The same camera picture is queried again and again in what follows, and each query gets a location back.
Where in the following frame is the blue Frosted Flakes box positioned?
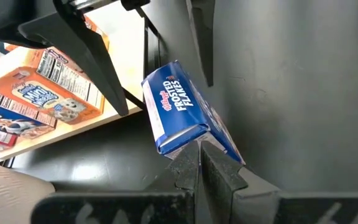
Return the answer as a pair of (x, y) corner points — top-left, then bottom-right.
(140, 60), (246, 166)
(0, 72), (58, 140)

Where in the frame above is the orange Mini Wheats box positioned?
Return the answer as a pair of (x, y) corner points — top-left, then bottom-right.
(0, 46), (105, 125)
(84, 15), (111, 52)

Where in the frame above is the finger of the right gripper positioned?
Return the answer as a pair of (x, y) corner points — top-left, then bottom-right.
(19, 0), (129, 116)
(186, 0), (216, 87)

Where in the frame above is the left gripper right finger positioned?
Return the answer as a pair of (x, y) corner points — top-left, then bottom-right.
(200, 140), (358, 224)

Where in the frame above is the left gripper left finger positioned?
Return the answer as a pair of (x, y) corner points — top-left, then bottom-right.
(30, 139), (202, 224)

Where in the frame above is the white ribbed plant pot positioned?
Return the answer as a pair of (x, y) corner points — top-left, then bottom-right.
(0, 158), (56, 224)

